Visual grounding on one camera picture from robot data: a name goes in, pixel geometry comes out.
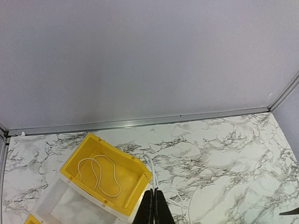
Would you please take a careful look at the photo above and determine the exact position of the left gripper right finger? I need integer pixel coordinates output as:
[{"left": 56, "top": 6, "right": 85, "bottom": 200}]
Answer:
[{"left": 154, "top": 189, "right": 175, "bottom": 224}]

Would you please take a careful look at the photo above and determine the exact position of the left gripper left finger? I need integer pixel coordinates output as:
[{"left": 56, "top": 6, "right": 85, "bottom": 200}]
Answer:
[{"left": 132, "top": 189, "right": 154, "bottom": 224}]

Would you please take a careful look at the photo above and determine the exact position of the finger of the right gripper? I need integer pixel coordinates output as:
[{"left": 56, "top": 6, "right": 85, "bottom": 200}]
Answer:
[{"left": 279, "top": 209, "right": 299, "bottom": 216}]

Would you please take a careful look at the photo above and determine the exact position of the white cable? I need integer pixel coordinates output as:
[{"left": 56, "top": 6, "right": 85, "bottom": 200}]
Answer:
[
  {"left": 78, "top": 154, "right": 122, "bottom": 197},
  {"left": 143, "top": 154, "right": 200, "bottom": 210}
]

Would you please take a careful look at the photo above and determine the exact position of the yellow bin far right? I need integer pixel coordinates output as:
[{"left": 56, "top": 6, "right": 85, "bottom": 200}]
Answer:
[{"left": 60, "top": 133, "right": 152, "bottom": 217}]

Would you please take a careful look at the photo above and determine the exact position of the yellow bin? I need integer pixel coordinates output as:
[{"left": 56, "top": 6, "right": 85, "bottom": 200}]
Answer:
[
  {"left": 60, "top": 133, "right": 152, "bottom": 217},
  {"left": 24, "top": 214, "right": 43, "bottom": 224}
]

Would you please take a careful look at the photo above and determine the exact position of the white translucent bin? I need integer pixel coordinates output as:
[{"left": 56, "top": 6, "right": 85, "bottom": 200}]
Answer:
[{"left": 30, "top": 173, "right": 128, "bottom": 224}]

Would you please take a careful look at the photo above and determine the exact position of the yellow bin near left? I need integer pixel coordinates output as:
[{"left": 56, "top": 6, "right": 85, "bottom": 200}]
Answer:
[{"left": 24, "top": 214, "right": 43, "bottom": 224}]

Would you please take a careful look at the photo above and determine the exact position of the right corner aluminium post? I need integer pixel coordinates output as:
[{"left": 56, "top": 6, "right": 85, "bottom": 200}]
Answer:
[{"left": 268, "top": 72, "right": 299, "bottom": 112}]

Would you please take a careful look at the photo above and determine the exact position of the corner aluminium post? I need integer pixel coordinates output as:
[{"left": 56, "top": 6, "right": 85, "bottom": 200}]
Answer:
[
  {"left": 0, "top": 124, "right": 8, "bottom": 214},
  {"left": 268, "top": 72, "right": 299, "bottom": 112}
]

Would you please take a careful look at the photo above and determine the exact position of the back aluminium rail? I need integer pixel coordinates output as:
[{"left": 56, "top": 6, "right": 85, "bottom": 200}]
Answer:
[{"left": 7, "top": 107, "right": 270, "bottom": 137}]

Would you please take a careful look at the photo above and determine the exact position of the left corner aluminium post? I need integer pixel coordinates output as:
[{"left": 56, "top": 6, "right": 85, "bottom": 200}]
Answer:
[{"left": 0, "top": 124, "right": 8, "bottom": 214}]

